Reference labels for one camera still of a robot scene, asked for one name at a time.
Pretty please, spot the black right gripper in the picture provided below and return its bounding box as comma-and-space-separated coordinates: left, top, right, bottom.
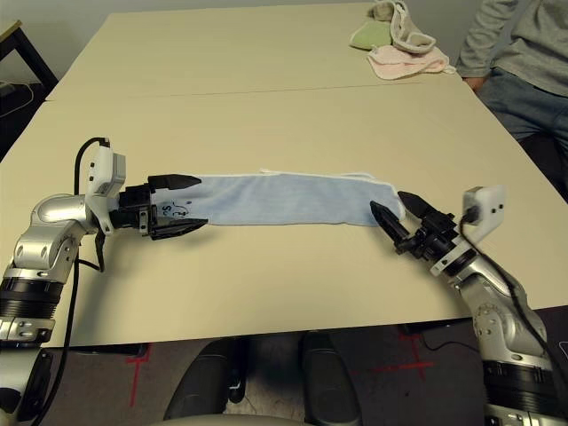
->
368, 190, 462, 266

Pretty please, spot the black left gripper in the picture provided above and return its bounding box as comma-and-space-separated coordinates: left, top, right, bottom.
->
107, 173, 209, 241

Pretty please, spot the light blue towel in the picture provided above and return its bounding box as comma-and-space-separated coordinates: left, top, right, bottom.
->
154, 167, 408, 228

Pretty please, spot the bystander grey sleeved forearm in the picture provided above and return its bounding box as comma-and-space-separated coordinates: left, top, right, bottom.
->
456, 0, 523, 81

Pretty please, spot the green towel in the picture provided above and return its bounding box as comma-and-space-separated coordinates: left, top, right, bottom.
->
349, 20, 395, 51

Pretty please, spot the bystander hand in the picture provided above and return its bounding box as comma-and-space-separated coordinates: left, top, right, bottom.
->
461, 74, 491, 96

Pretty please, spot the red tape cross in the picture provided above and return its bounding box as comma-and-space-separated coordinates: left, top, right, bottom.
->
369, 334, 435, 382
125, 343, 153, 408

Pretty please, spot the black robot left leg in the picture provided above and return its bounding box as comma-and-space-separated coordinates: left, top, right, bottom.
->
162, 338, 237, 423

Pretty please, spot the black robot leg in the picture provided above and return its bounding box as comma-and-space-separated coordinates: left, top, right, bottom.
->
162, 338, 237, 423
302, 331, 362, 426

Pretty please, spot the black robot right leg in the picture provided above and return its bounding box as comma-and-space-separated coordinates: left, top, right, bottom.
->
302, 331, 362, 426

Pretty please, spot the bystander in grey sweater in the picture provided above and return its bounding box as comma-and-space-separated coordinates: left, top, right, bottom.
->
456, 0, 568, 144

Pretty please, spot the black framed side table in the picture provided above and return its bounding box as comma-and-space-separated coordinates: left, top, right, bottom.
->
0, 19, 59, 114

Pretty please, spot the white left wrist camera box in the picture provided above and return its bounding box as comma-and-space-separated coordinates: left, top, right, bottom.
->
83, 143, 129, 235

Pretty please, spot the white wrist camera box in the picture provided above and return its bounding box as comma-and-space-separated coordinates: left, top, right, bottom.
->
462, 185, 508, 244
83, 143, 129, 235

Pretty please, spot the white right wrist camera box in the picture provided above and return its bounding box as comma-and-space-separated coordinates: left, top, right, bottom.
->
462, 185, 508, 244

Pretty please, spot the black left wrist camera cable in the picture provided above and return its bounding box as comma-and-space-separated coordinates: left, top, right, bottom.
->
24, 137, 112, 426

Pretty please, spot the thin black floor cable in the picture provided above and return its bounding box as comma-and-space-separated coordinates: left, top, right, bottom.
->
418, 327, 481, 352

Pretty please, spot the thin white cable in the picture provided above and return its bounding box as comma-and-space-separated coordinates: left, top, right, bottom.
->
0, 82, 36, 119

